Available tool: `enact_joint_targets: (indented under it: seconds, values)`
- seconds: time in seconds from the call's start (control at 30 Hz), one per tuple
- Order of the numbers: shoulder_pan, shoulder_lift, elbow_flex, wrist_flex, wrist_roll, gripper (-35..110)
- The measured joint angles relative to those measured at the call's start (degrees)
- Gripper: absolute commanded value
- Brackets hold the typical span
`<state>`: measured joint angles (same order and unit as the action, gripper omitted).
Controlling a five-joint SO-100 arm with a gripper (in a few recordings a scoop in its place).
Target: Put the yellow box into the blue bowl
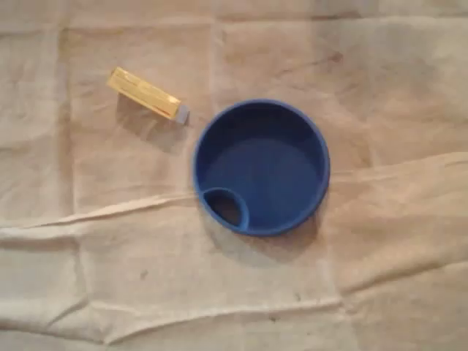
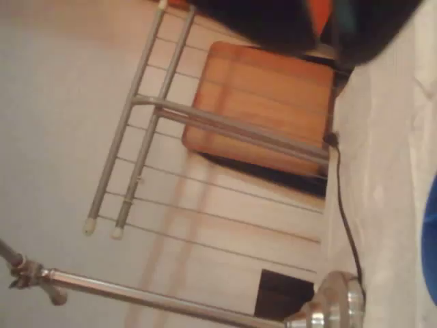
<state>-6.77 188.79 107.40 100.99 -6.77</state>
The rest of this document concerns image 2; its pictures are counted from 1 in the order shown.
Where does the wooden stool seat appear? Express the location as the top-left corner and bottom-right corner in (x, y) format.
(181, 40), (338, 176)

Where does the beige wrinkled table cloth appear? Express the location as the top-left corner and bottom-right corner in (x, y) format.
(315, 0), (437, 328)

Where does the grey metal drying rack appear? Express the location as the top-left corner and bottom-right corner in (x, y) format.
(83, 0), (335, 274)

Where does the blue round plastic bowl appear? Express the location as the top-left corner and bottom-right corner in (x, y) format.
(423, 193), (437, 302)

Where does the dark brown furniture piece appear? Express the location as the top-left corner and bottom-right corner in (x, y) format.
(255, 269), (315, 323)

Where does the chrome lamp stand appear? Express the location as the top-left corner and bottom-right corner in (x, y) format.
(0, 238), (367, 328)

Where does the black lamp power cable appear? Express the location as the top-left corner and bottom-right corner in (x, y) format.
(322, 132), (364, 279)

